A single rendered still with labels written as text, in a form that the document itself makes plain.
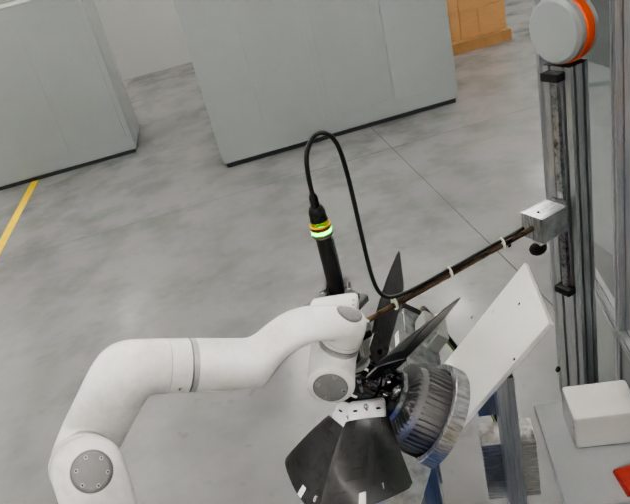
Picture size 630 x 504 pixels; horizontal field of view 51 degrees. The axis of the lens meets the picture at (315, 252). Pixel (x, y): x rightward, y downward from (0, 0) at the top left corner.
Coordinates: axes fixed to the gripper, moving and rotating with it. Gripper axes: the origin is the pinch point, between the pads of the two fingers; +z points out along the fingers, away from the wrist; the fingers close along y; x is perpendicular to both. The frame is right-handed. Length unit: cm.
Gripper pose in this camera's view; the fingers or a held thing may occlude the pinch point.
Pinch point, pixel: (336, 289)
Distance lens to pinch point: 143.1
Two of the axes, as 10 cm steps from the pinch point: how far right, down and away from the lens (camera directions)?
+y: 9.7, -1.7, -1.6
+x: -2.2, -8.5, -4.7
